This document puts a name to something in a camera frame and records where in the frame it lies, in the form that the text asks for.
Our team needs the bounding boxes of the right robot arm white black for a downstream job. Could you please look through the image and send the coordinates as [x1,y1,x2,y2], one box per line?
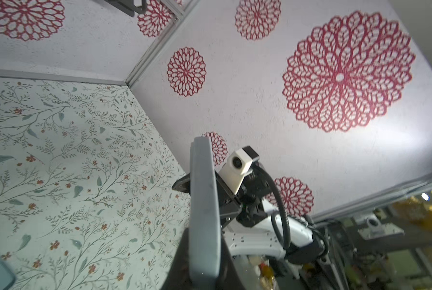
[172,163,328,267]

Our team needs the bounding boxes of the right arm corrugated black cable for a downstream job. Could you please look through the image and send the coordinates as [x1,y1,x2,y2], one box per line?
[253,164,329,254]

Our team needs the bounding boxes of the grey wall shelf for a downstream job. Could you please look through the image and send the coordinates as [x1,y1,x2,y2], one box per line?
[105,0,148,17]

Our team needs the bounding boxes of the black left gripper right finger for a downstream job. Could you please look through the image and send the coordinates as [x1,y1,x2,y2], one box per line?
[218,239,245,290]

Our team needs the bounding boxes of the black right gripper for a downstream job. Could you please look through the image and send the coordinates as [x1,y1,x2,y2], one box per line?
[172,164,278,228]

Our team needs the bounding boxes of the black phone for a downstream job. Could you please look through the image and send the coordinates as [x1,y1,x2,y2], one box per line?
[189,137,221,290]

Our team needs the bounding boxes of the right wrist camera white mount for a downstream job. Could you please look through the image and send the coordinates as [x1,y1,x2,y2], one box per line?
[218,146,259,196]

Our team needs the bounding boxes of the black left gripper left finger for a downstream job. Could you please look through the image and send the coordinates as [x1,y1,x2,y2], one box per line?
[161,228,190,290]

